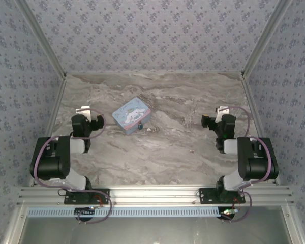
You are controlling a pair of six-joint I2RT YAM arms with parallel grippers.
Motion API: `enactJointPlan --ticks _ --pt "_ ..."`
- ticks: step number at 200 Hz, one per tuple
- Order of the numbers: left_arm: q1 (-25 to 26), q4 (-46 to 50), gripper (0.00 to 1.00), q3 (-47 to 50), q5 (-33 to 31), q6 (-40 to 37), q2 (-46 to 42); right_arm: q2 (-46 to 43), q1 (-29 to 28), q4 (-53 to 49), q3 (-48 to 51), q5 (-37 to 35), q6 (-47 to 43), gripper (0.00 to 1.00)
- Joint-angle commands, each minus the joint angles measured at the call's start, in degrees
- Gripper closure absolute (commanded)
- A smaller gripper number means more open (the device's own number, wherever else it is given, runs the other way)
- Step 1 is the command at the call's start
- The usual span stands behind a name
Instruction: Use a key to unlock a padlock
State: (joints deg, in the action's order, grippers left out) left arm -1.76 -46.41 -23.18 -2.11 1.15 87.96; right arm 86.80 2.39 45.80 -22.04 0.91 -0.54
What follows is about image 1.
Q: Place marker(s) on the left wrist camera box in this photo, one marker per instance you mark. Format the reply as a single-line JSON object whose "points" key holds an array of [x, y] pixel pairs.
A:
{"points": [[83, 110]]}

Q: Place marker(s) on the small circuit board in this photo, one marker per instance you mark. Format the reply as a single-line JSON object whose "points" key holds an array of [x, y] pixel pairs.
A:
{"points": [[85, 210], [228, 211]]}

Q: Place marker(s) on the small teal padlock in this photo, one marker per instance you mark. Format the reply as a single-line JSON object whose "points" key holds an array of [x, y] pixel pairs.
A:
{"points": [[140, 125]]}

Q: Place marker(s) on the blue cartoon tin box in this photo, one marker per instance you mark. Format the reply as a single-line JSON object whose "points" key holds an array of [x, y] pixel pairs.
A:
{"points": [[132, 115]]}

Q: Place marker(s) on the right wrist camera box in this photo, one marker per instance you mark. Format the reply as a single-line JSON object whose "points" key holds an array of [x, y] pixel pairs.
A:
{"points": [[222, 111]]}

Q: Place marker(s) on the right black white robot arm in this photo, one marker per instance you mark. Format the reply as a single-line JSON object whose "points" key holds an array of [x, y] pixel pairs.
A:
{"points": [[254, 157]]}

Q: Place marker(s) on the aluminium cross rail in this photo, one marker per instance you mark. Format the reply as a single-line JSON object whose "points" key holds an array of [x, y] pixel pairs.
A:
{"points": [[155, 194]]}

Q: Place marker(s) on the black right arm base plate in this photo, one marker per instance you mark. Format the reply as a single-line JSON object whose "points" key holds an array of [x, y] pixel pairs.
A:
{"points": [[208, 195]]}

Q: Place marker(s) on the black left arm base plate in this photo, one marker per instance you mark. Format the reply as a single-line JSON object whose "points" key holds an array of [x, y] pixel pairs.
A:
{"points": [[101, 197]]}

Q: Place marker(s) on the aluminium frame post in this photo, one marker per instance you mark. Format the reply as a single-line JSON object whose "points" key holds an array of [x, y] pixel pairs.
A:
{"points": [[42, 39], [268, 38]]}

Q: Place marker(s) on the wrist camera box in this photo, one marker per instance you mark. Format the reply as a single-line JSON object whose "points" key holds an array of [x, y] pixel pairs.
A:
{"points": [[83, 110], [222, 111]]}

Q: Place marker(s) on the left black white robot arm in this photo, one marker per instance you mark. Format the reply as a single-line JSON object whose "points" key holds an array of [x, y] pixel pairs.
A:
{"points": [[53, 157]]}

